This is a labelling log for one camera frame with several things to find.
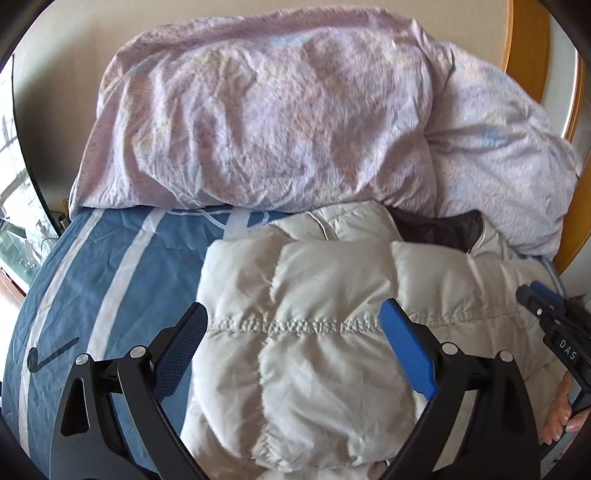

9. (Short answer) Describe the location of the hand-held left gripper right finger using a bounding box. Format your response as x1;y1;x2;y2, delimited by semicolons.
379;298;542;480

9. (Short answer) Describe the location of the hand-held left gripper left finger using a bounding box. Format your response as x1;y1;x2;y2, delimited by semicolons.
48;302;209;480

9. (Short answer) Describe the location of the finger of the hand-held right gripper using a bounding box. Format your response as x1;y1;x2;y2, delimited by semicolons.
516;282;567;325

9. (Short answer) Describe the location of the white puffer jacket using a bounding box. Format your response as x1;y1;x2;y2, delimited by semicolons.
179;202;583;480

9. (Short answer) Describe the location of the person's right hand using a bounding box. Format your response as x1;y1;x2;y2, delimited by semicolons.
540;369;591;445

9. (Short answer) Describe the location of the blue white striped bed sheet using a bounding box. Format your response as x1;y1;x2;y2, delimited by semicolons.
0;207;296;480

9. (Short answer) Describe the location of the window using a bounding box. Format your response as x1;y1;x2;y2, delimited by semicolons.
0;58;63;289

